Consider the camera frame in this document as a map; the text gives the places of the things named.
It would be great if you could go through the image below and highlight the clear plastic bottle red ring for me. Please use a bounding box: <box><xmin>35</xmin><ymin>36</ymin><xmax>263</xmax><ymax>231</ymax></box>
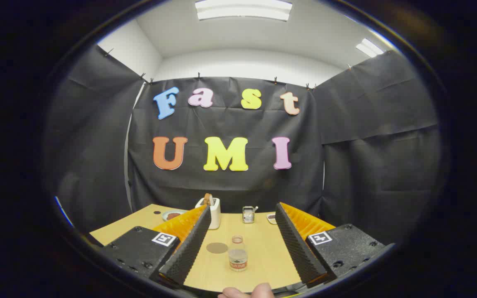
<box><xmin>228</xmin><ymin>235</ymin><xmax>248</xmax><ymax>272</ymax></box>

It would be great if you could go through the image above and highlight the wooden table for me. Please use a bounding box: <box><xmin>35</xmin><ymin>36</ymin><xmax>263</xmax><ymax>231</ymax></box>
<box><xmin>89</xmin><ymin>204</ymin><xmax>338</xmax><ymax>293</ymax></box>

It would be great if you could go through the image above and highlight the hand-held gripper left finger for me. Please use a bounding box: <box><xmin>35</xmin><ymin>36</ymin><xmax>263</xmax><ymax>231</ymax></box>
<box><xmin>96</xmin><ymin>204</ymin><xmax>212</xmax><ymax>288</ymax></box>

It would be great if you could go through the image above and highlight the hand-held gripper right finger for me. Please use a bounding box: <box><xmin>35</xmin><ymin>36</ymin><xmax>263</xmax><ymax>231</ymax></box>
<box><xmin>275</xmin><ymin>202</ymin><xmax>393</xmax><ymax>288</ymax></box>

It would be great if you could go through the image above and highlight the long ceiling light panel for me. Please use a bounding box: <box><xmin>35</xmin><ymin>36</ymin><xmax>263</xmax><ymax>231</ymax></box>
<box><xmin>195</xmin><ymin>0</ymin><xmax>293</xmax><ymax>22</ymax></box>

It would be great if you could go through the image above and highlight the white toaster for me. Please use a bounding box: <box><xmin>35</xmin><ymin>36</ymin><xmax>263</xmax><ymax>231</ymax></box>
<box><xmin>195</xmin><ymin>197</ymin><xmax>222</xmax><ymax>230</ymax></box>

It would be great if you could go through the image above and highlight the small ceiling light panel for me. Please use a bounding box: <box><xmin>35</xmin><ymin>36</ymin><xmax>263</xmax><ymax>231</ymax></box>
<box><xmin>355</xmin><ymin>38</ymin><xmax>384</xmax><ymax>58</ymax></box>

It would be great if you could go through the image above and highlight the pale green plate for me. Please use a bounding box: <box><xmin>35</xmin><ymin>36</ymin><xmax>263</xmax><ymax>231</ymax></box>
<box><xmin>162</xmin><ymin>209</ymin><xmax>188</xmax><ymax>222</ymax></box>

